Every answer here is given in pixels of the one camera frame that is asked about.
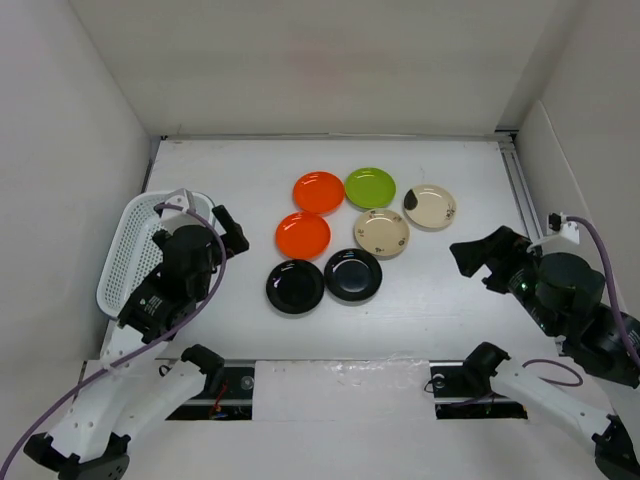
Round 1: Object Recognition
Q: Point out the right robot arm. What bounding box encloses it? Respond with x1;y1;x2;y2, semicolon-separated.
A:
450;226;639;479

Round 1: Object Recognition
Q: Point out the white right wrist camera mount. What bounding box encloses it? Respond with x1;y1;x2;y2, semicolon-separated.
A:
527;212;580;252

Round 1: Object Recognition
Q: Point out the beige plate with black patch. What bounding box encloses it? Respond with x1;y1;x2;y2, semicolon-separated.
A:
403;184;457;230

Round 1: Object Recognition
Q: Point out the aluminium rail right side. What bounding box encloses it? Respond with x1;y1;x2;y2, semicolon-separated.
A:
495;130;543;240

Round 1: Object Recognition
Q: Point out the beige plate with small motifs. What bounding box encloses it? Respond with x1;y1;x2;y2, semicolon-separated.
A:
354;208;410;258

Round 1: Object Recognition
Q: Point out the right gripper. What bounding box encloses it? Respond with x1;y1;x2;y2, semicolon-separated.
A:
449;222;561;334

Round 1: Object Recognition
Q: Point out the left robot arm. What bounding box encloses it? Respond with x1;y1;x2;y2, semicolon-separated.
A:
15;201;249;479

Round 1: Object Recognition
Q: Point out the orange plate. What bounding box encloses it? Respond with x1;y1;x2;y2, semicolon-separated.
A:
275;211;331;260
293;171;345;215

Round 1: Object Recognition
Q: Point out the green plate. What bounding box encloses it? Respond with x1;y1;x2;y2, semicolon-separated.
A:
344;167;396;210

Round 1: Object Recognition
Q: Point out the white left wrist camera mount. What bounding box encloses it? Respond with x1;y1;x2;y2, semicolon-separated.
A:
158;188;199;233

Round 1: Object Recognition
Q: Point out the white perforated plastic bin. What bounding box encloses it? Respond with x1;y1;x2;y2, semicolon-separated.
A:
95;189;211;320

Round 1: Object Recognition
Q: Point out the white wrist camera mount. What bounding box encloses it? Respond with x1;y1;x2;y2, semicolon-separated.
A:
527;212;580;252
158;188;199;233

